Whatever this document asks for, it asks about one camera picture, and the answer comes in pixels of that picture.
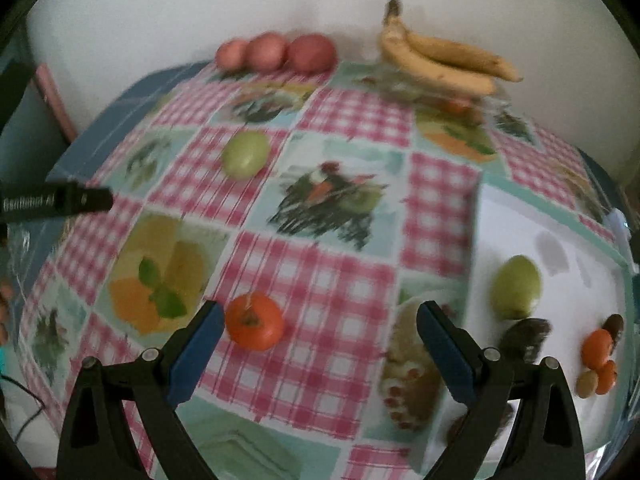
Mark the clear plastic bag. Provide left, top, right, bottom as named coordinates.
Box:
left=0, top=222, right=66, bottom=346

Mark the small red apple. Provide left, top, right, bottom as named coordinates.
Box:
left=215, top=39, right=250, bottom=70

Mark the bunch of yellow bananas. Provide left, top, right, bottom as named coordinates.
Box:
left=380, top=0, right=499, bottom=96

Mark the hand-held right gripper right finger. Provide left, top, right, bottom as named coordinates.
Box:
left=416, top=300, right=586, bottom=480

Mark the orange tangerine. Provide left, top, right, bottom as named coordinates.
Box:
left=581, top=329, right=615, bottom=370
left=596, top=360, right=619, bottom=393
left=224, top=292, right=286, bottom=352

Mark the tan kiwi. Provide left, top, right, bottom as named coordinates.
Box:
left=576, top=370, right=599, bottom=397

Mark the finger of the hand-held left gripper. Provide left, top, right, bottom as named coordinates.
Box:
left=65, top=183, right=114, bottom=217

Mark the pink board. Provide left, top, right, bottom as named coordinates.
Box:
left=34, top=62, right=78, bottom=143

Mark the pink checked printed tablecloth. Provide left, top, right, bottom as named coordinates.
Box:
left=20, top=57, right=631, bottom=480

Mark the white tray with teal rim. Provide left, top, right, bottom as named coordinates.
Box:
left=420, top=182, right=633, bottom=476

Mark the large green guava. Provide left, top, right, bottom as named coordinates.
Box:
left=489, top=255, right=543, bottom=321

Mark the medium red apple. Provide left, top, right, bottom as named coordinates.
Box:
left=246, top=32, right=289, bottom=72

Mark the black cable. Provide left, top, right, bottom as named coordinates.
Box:
left=0, top=375, right=48, bottom=443

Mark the clear plastic container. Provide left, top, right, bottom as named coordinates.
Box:
left=367, top=72, right=508, bottom=123

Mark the large red apple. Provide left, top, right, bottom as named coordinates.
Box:
left=286, top=34, right=337, bottom=73

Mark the dark brown avocado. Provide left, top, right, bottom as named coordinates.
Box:
left=499, top=317, right=553, bottom=361
left=602, top=313, right=625, bottom=348

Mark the small green guava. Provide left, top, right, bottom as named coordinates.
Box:
left=221, top=131, right=272, bottom=179

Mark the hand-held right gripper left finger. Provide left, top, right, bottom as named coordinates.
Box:
left=56, top=299, right=226, bottom=480

